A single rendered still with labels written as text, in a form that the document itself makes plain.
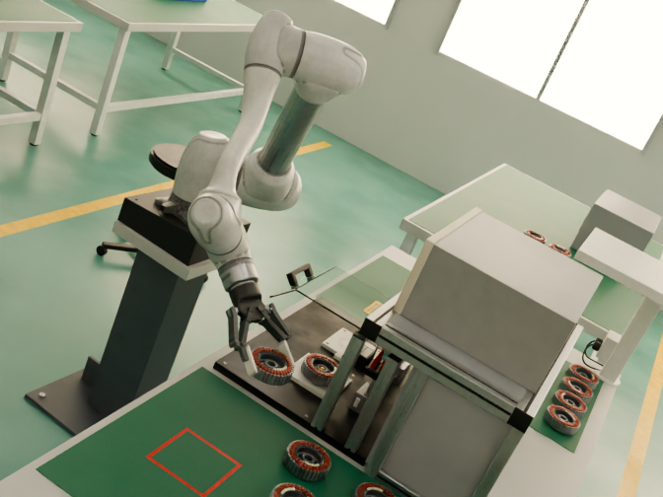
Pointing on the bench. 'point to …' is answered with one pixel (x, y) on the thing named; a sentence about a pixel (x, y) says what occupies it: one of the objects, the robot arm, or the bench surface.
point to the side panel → (441, 445)
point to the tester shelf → (461, 366)
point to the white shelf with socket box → (649, 280)
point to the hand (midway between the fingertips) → (269, 364)
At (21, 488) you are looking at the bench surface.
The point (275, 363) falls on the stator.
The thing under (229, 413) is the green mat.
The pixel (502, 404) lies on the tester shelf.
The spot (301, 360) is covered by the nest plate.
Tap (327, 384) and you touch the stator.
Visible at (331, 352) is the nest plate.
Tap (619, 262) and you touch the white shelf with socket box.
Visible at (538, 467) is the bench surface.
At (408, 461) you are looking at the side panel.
